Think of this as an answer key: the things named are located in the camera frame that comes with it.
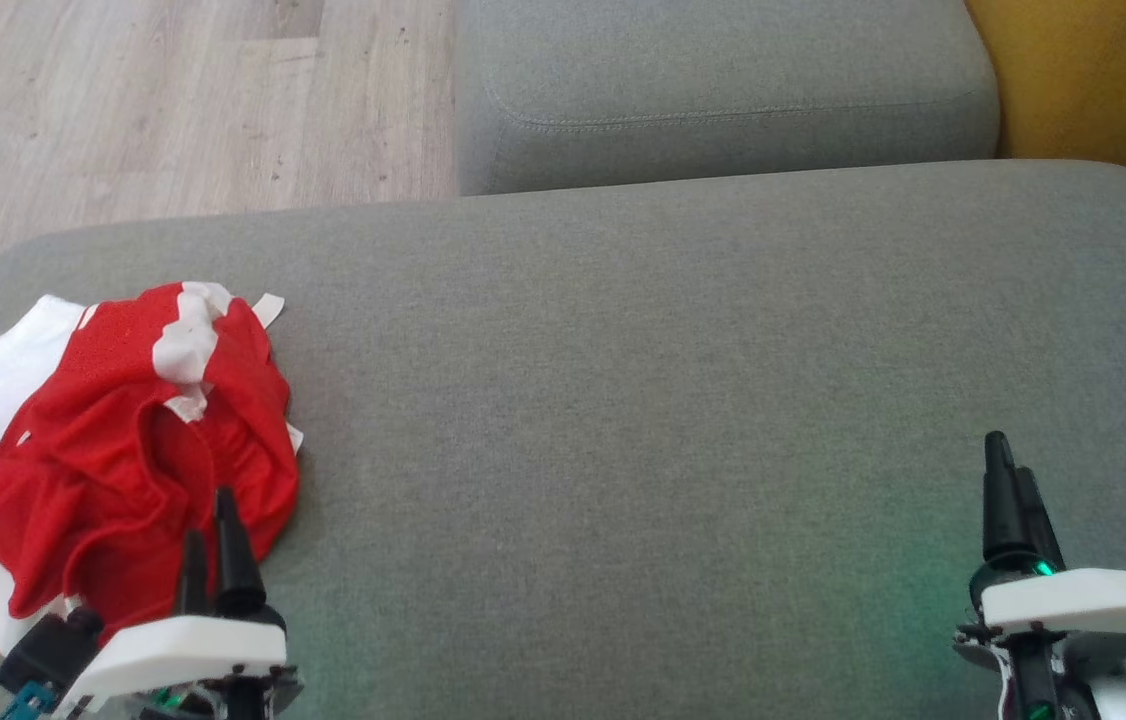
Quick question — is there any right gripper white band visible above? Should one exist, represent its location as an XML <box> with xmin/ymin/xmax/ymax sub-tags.
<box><xmin>955</xmin><ymin>431</ymin><xmax>1126</xmax><ymax>720</ymax></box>

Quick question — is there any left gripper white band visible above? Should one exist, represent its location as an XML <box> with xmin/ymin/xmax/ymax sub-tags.
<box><xmin>53</xmin><ymin>487</ymin><xmax>306</xmax><ymax>720</ymax></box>

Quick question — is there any red jersey with white trim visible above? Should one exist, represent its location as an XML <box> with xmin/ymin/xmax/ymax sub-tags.
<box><xmin>0</xmin><ymin>385</ymin><xmax>302</xmax><ymax>658</ymax></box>

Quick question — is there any large grey sofa seat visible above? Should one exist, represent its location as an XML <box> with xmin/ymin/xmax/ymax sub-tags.
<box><xmin>0</xmin><ymin>160</ymin><xmax>1126</xmax><ymax>720</ymax></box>

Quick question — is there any large yellow sofa backrest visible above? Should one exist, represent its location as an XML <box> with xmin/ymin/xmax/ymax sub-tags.
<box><xmin>963</xmin><ymin>0</ymin><xmax>1126</xmax><ymax>211</ymax></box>

